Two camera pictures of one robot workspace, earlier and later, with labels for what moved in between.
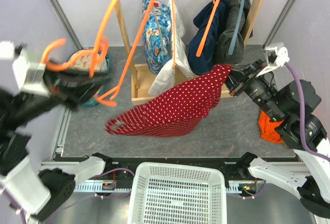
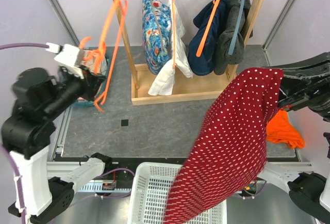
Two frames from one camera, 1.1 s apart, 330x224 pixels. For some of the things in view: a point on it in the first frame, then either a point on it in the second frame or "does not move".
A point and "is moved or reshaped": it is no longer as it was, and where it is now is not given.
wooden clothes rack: (139, 73) does not move
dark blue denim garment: (204, 63) does not move
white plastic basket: (162, 193) does not move
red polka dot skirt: (178, 111) to (228, 156)
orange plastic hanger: (101, 43) is moved or reshaped
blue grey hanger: (242, 2) does not move
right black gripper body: (247, 78) to (314, 89)
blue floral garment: (156, 35) does not move
